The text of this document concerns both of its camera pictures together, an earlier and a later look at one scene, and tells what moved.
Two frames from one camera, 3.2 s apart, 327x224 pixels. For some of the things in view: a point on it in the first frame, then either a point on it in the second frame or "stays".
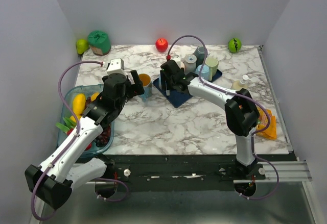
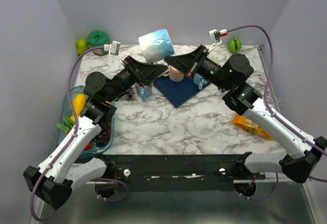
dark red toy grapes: x=102 y=139 stays
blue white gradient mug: x=160 y=83 → x=157 y=45
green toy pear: x=82 y=45 stays
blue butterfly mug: x=146 y=81 stays
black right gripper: x=163 y=78 → x=186 y=63
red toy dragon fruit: x=89 y=146 stays
